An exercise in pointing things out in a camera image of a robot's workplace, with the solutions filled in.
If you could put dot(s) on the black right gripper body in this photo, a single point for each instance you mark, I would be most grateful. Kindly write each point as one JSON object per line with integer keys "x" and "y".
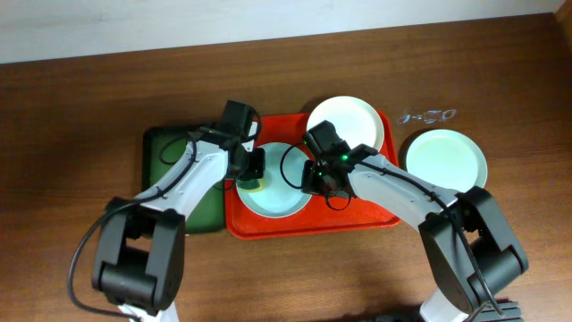
{"x": 310, "y": 180}

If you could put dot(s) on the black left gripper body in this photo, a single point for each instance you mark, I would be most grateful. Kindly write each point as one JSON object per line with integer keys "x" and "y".
{"x": 254, "y": 165}

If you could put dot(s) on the yellow green sponge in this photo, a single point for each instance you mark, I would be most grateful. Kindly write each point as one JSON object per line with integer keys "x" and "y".
{"x": 251, "y": 185}

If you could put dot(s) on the light blue plate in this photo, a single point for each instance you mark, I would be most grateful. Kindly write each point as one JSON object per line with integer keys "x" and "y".
{"x": 280, "y": 197}

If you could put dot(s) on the light green plate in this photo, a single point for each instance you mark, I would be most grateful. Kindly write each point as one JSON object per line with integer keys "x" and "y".
{"x": 448, "y": 159}

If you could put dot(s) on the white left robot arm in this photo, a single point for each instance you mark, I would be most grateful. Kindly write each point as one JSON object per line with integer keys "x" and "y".
{"x": 139, "y": 261}

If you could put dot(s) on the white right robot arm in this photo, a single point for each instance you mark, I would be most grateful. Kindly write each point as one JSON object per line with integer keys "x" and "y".
{"x": 471, "y": 249}

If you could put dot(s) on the red plastic tray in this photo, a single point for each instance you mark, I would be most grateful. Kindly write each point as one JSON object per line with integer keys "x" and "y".
{"x": 315, "y": 216}

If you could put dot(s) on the dark green tray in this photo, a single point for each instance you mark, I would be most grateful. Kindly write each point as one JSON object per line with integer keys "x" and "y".
{"x": 208, "y": 215}

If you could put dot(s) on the cream white plate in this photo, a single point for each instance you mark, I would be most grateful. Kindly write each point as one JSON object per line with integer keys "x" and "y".
{"x": 355, "y": 121}

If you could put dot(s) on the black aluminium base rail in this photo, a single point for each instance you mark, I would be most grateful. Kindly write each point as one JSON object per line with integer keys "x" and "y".
{"x": 511, "y": 312}

